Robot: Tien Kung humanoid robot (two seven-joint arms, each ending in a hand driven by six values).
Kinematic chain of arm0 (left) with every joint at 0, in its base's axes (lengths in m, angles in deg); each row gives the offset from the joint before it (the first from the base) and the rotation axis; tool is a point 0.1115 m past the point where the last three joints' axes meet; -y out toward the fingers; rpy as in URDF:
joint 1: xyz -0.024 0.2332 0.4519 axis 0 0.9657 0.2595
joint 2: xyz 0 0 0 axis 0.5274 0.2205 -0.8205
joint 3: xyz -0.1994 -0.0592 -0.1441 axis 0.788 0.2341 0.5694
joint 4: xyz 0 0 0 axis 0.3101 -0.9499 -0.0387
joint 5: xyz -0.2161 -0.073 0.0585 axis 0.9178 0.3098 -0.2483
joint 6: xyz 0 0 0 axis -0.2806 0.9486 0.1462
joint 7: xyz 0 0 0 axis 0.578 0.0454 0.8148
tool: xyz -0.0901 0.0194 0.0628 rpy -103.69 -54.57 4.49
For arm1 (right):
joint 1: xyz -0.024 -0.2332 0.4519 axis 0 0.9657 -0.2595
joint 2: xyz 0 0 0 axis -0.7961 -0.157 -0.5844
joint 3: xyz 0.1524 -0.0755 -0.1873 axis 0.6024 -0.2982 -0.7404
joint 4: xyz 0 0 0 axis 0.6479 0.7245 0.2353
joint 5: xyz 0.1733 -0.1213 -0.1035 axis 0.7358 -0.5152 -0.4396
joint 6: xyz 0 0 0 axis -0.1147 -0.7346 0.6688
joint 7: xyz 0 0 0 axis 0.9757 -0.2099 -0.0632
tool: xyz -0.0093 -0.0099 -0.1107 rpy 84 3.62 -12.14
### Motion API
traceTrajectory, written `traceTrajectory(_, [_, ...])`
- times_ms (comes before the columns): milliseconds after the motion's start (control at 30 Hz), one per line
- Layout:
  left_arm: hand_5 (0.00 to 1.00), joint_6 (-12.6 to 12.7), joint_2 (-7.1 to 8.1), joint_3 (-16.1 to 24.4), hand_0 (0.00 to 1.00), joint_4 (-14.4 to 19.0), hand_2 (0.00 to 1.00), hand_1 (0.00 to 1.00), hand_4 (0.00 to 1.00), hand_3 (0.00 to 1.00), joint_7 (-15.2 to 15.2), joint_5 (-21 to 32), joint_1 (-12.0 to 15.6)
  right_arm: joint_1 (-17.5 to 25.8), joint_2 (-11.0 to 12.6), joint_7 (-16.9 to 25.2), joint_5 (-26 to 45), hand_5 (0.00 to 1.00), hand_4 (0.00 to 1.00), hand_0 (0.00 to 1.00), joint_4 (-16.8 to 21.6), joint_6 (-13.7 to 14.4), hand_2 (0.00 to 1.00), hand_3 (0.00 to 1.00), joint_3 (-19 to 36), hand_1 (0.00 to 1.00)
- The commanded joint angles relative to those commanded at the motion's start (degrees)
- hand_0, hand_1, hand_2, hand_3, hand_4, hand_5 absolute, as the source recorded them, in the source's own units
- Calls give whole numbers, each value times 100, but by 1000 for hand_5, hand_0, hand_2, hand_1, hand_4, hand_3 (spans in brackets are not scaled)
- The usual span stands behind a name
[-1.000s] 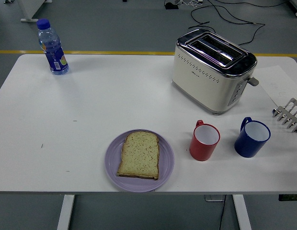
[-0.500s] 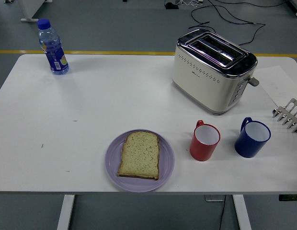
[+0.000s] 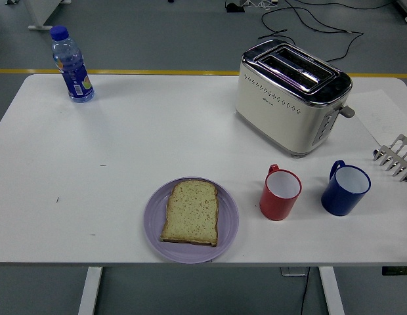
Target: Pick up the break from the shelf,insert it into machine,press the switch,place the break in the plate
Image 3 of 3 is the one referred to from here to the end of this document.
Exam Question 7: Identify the white background desk frame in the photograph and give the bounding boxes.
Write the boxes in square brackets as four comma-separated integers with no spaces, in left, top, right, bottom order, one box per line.
[5,0,73,31]

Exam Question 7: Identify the purple plate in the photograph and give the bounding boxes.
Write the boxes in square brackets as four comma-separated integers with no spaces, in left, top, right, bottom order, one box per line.
[143,177,240,264]

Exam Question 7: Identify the clear under-table bracket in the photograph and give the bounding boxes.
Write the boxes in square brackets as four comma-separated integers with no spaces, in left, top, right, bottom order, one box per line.
[280,266,310,276]

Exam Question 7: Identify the black floor cable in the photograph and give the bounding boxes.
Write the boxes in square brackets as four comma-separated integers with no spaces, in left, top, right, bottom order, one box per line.
[284,0,354,34]
[257,8,365,63]

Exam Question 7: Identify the metal toast rack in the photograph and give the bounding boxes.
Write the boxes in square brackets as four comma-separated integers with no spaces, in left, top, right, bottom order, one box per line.
[373,133,407,183]

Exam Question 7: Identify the grey toaster lever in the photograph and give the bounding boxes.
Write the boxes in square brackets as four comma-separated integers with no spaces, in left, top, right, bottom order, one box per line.
[336,104,356,119]

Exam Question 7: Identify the black under-table cable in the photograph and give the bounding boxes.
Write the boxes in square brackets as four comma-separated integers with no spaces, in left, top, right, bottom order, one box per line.
[300,274,310,315]

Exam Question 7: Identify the black under-table control box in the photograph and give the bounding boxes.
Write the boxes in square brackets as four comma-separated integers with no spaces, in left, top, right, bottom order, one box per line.
[381,266,407,276]

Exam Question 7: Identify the blue mug white inside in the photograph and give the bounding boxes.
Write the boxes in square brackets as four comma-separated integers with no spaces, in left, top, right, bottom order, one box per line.
[320,159,372,217]

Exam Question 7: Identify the slice of bread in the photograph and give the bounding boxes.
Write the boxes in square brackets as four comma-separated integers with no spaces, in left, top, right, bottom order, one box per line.
[160,179,220,247]

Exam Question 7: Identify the white wire frame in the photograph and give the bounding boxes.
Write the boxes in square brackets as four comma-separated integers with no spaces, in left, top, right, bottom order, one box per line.
[241,0,279,9]

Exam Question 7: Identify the white table leg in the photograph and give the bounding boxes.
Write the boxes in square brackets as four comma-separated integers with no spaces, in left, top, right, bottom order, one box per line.
[77,266,104,315]
[318,266,346,315]

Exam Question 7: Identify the cream and chrome toaster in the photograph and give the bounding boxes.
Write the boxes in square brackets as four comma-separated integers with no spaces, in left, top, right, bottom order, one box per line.
[234,39,353,159]

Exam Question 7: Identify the red mug white inside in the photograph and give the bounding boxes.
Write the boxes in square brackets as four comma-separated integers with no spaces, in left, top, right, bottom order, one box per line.
[259,163,303,221]

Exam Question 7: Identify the white background desk foot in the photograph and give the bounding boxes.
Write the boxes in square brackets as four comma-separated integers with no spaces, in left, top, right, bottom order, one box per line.
[396,0,407,24]

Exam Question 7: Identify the clear water bottle blue label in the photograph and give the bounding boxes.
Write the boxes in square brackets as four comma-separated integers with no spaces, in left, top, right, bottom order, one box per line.
[49,25,95,104]

